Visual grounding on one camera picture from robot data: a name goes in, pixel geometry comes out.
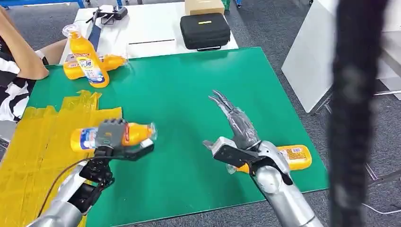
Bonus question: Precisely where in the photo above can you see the white board panel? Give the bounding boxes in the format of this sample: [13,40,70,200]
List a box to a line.
[281,0,401,114]

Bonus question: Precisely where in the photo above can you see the person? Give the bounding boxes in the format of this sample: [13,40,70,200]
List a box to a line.
[0,6,68,123]

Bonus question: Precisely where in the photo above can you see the green mat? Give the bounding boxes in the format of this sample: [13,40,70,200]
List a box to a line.
[26,47,329,227]

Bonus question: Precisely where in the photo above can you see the black blurred pole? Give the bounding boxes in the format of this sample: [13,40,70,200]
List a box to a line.
[325,0,389,227]

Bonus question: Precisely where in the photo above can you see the white floor cable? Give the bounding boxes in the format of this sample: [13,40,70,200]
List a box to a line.
[360,203,401,216]

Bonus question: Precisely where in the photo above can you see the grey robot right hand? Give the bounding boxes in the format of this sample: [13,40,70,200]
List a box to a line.
[208,90,262,150]

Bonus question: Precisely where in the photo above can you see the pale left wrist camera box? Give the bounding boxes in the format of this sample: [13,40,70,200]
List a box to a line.
[118,139,155,161]

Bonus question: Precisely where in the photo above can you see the cardboard box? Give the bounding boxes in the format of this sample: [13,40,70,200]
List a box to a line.
[184,0,226,16]

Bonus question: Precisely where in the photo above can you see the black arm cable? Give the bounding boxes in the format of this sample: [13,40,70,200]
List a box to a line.
[37,156,109,218]

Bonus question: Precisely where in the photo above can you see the orange drink bottle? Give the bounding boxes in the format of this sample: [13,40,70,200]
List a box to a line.
[62,24,110,88]
[226,145,313,175]
[70,122,158,154]
[63,54,129,80]

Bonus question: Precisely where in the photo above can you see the yellow sheet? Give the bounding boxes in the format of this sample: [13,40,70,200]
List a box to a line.
[0,90,123,227]

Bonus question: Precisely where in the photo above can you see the metal frame legs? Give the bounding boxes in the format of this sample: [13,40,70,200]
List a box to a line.
[313,90,401,186]

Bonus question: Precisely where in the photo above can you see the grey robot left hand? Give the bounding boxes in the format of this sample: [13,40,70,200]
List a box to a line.
[95,118,130,148]

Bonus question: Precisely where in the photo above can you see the black carrying case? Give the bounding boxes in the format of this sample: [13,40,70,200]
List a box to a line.
[180,12,231,52]

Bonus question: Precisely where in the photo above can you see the white table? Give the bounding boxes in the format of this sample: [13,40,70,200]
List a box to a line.
[59,1,239,65]

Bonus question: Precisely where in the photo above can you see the thin black rod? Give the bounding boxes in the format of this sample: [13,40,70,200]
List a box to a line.
[128,39,175,45]

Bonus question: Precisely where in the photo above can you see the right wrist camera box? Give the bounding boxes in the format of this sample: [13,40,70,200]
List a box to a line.
[203,137,252,168]

